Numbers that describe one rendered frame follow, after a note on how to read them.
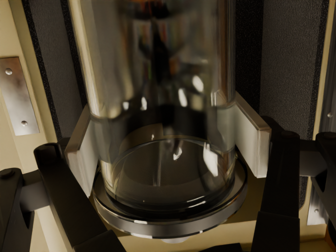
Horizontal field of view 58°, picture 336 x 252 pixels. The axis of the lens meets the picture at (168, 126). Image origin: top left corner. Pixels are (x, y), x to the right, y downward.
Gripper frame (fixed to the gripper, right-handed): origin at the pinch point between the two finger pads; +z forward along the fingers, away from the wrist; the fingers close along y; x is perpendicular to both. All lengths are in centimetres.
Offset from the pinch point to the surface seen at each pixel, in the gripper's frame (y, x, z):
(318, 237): 17.3, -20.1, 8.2
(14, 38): -11.2, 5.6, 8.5
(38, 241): -37, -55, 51
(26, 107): -11.8, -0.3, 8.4
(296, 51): 14.6, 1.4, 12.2
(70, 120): -10.2, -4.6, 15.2
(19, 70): -11.5, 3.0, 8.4
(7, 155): -38, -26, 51
